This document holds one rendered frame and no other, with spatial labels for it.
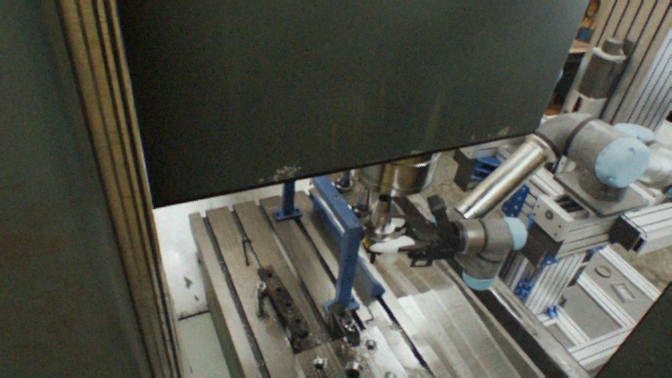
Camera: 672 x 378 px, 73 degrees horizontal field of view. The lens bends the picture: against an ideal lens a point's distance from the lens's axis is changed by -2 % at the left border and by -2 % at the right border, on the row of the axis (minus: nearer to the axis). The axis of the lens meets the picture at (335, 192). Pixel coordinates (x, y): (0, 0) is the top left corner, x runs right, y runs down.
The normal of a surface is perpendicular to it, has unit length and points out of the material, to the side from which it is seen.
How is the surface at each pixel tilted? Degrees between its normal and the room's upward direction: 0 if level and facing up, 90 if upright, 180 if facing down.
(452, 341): 8
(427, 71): 90
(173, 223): 24
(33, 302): 90
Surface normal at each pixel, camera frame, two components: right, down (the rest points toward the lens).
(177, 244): 0.24, -0.47
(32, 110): 0.65, 0.51
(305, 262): 0.10, -0.79
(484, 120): 0.43, 0.59
